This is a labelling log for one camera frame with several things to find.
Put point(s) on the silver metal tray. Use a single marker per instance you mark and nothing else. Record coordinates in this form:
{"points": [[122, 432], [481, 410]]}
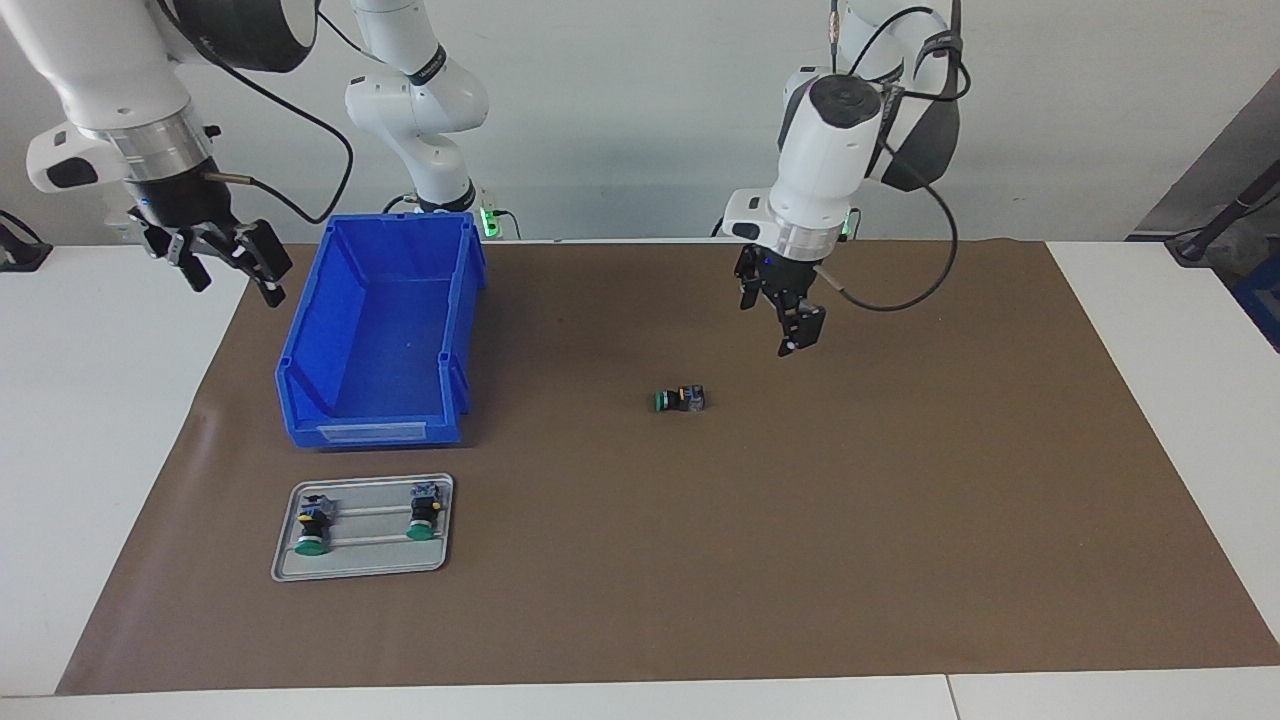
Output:
{"points": [[380, 555]]}

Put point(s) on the green push button switch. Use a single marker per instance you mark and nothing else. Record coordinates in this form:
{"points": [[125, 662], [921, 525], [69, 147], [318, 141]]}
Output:
{"points": [[312, 545], [685, 398], [422, 530]]}

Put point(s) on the blue crate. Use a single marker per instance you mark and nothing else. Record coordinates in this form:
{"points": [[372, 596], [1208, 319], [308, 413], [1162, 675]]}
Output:
{"points": [[1262, 300]]}

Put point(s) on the blue plastic storage bin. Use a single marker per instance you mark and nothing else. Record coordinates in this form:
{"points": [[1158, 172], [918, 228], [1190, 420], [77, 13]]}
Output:
{"points": [[380, 330]]}

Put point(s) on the black stand pole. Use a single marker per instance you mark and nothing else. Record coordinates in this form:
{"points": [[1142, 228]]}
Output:
{"points": [[1230, 215]]}

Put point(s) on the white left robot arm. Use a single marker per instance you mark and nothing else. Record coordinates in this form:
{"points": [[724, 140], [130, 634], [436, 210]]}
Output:
{"points": [[830, 150]]}

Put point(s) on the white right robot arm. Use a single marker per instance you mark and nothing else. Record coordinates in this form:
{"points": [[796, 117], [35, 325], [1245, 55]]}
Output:
{"points": [[100, 60]]}

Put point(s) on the black clamp base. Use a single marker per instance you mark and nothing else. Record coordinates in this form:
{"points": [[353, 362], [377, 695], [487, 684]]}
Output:
{"points": [[22, 255]]}

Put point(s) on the brown table mat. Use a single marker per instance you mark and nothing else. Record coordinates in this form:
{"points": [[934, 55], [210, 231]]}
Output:
{"points": [[700, 550]]}

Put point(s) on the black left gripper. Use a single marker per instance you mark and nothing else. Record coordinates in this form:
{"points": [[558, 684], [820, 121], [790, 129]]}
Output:
{"points": [[780, 275]]}

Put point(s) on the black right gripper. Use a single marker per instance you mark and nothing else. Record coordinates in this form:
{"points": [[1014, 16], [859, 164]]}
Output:
{"points": [[180, 205]]}

